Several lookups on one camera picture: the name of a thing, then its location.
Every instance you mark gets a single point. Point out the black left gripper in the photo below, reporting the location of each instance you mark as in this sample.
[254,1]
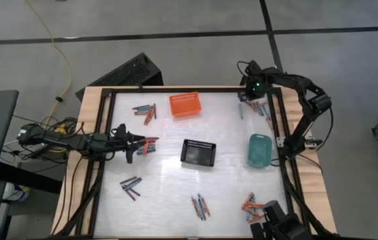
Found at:
[117,143]

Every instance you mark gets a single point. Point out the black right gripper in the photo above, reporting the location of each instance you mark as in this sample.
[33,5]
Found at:
[257,83]

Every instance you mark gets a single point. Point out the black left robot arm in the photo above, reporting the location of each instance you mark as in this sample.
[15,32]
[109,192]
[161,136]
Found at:
[75,141]

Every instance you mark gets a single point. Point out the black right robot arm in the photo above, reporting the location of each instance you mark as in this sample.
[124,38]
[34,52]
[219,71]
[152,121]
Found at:
[312,106]

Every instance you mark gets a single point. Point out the orange slotted plastic basket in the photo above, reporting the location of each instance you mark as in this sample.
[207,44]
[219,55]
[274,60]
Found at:
[185,105]

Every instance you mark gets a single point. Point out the teal plastic bin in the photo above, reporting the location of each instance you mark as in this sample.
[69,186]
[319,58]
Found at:
[259,151]

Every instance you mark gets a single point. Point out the black slotted plastic basket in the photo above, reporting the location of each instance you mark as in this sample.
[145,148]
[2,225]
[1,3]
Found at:
[198,155]

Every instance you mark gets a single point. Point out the yellow power plug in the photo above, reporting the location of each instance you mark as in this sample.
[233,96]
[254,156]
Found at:
[61,129]

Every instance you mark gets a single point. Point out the black perforated box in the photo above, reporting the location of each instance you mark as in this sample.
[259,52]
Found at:
[128,71]

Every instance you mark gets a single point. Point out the white bucket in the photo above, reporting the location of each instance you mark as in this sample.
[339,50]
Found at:
[15,193]

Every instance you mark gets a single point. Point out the black metal table frame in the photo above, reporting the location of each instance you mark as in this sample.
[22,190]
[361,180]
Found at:
[208,90]

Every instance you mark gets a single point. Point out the black mount block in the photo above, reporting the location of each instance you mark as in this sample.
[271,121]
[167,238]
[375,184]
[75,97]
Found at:
[285,226]

